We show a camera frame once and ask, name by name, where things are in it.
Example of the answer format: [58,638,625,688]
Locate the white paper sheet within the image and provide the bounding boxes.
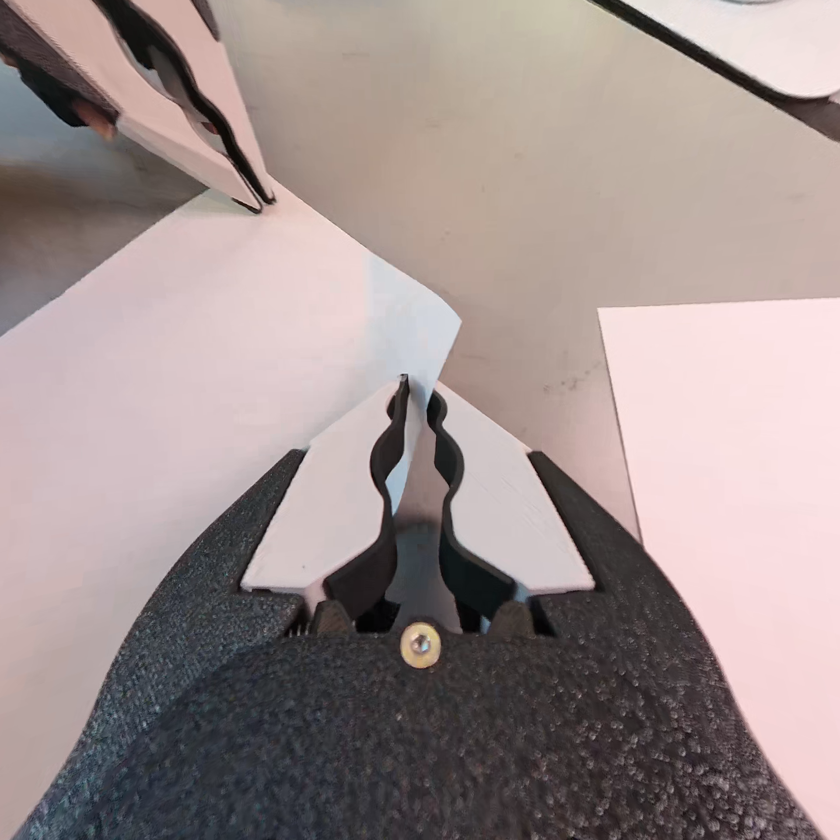
[597,298,840,834]
[0,184,463,834]

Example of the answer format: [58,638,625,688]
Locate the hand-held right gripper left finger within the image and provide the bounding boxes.
[239,374,411,621]

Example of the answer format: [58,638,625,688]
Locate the white laptop stand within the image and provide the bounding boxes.
[587,0,840,142]

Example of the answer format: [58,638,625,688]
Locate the grey desk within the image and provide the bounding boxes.
[0,0,840,546]

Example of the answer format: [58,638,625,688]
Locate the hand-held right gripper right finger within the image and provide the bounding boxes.
[427,384,597,636]

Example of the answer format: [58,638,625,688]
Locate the person's left hand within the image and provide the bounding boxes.
[73,98,119,140]

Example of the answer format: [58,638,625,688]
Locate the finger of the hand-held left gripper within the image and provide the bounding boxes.
[10,0,265,215]
[125,0,278,204]

